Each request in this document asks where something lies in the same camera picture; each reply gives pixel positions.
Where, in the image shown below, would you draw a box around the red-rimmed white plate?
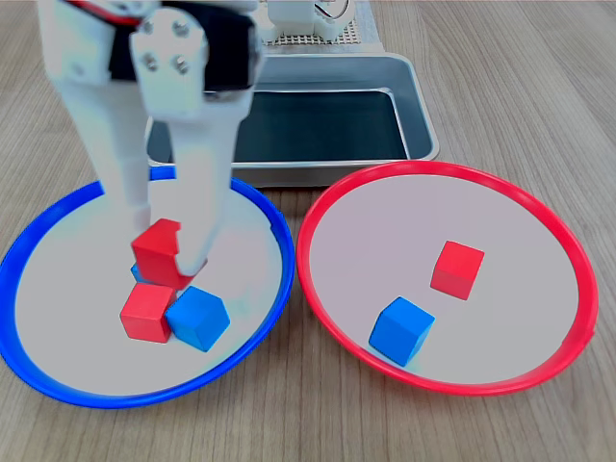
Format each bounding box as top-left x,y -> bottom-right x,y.
295,161 -> 601,398

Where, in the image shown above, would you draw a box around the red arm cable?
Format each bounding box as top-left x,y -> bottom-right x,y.
66,0 -> 145,28

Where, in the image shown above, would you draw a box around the steel tray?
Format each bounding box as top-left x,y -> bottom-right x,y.
143,53 -> 442,189

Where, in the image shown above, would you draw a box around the pale perforated base plate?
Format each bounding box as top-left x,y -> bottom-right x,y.
254,0 -> 386,57

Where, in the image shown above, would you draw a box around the red cube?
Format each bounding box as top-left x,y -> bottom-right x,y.
429,240 -> 486,301
130,218 -> 208,291
118,282 -> 178,344

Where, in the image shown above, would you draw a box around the black tray mat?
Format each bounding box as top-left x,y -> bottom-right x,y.
166,90 -> 409,163

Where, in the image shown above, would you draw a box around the blue-rimmed white plate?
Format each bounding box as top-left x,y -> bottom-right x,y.
0,166 -> 295,410

